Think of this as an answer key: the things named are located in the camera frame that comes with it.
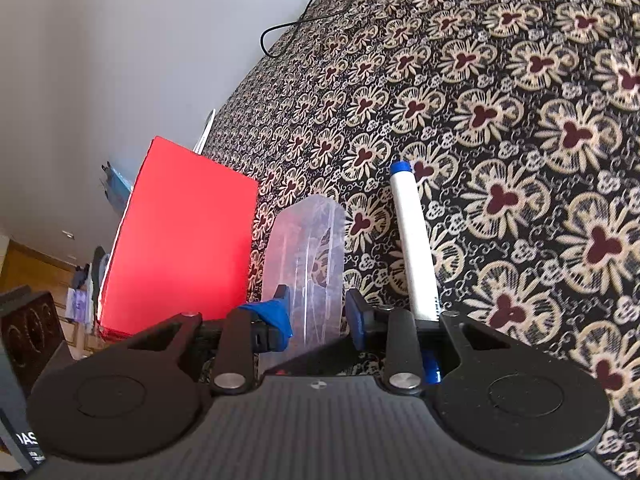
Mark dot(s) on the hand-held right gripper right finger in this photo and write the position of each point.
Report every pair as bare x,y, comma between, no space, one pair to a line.
357,320

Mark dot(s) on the red cardboard box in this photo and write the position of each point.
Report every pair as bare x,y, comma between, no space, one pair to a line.
185,230

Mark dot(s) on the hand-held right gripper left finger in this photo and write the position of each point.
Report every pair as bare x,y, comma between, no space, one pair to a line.
275,322

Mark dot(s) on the striped clothes pile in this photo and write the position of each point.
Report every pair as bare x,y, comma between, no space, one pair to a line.
95,275

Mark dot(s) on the white marker with blue cap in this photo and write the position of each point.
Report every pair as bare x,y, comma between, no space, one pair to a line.
412,240

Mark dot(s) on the floral patterned blanket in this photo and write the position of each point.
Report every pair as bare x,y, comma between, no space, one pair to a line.
500,110

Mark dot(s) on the blue pouch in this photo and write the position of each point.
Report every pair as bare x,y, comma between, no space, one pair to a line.
119,187

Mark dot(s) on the clear plastic container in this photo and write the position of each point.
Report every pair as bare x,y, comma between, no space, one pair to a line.
305,260

